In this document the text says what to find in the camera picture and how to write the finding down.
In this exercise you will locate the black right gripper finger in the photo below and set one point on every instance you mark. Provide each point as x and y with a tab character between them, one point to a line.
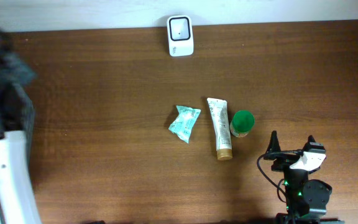
313	146
273	145

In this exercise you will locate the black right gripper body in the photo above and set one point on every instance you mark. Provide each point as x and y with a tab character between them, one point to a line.
284	160

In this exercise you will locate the green lid jar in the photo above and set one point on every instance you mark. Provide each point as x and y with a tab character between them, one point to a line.
242	123

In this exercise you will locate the white tube gold cap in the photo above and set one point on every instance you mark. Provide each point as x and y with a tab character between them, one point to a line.
219	116

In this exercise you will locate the teal snack packet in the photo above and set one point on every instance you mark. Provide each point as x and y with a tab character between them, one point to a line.
184	122

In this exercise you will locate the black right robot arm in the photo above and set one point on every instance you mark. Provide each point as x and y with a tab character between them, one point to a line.
306	199

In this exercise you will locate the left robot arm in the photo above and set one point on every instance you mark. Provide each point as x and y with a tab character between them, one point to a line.
105	125

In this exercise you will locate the white barcode scanner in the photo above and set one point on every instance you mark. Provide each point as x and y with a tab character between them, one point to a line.
180	36

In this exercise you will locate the dark grey mesh basket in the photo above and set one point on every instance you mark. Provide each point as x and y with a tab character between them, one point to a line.
17	112

